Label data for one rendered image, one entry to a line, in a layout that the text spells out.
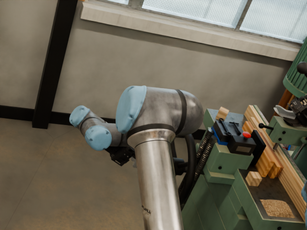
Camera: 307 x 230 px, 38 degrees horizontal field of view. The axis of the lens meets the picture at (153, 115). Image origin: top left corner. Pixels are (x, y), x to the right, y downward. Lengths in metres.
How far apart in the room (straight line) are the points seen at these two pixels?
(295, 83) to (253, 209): 0.42
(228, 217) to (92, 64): 1.53
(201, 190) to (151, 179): 0.81
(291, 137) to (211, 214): 0.40
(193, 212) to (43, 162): 1.15
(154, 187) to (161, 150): 0.09
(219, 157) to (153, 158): 0.54
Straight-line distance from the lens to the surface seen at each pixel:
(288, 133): 1.62
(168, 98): 1.07
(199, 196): 1.81
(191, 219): 1.86
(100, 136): 1.40
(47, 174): 2.63
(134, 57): 2.83
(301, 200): 1.54
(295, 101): 1.29
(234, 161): 1.55
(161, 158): 1.01
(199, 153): 1.60
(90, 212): 2.48
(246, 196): 1.51
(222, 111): 1.78
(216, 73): 3.07
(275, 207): 1.48
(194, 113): 1.10
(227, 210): 1.61
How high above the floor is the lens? 1.74
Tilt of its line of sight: 31 degrees down
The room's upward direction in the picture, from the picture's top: 21 degrees clockwise
